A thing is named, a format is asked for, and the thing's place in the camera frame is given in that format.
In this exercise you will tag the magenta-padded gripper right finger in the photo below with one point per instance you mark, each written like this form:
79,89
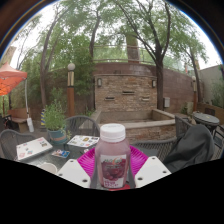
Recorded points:
152,171

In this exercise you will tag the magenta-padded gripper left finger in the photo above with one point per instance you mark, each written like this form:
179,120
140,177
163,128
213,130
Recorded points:
73,173

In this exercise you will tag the pink drink bottle white cap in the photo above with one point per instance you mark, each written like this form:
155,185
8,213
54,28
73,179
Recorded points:
112,150

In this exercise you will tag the colourful sticker card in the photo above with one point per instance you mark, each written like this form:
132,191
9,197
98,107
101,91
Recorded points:
60,153

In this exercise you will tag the white sticker sheet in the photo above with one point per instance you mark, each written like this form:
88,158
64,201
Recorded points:
83,140

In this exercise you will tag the black jacket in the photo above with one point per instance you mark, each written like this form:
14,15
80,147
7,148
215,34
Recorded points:
191,148

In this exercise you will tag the silver laptop with stickers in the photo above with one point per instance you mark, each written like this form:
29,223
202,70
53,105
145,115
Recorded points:
33,148

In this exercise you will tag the green plant in teal pot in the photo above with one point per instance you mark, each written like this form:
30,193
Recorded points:
55,116

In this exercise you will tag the round dark patio table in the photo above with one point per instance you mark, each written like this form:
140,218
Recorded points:
206,118

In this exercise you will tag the wooden bench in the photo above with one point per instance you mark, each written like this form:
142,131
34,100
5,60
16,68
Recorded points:
18,115

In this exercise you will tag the tree with dark trunk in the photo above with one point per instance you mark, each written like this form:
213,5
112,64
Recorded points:
160,86

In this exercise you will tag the tree with slender trunk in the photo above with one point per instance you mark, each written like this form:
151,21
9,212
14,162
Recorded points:
43,83

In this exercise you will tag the orange patio umbrella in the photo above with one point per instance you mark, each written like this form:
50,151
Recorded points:
10,78

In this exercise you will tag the striped blue yellow post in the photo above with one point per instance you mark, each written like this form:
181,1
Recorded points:
42,117

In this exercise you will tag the grey wall box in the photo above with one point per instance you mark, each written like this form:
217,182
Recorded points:
166,102

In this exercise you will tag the wooden lamp post white globe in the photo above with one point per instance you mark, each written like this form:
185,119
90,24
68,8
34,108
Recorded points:
71,96
194,96

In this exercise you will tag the black wall lamp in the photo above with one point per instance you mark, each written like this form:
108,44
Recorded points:
99,82
153,83

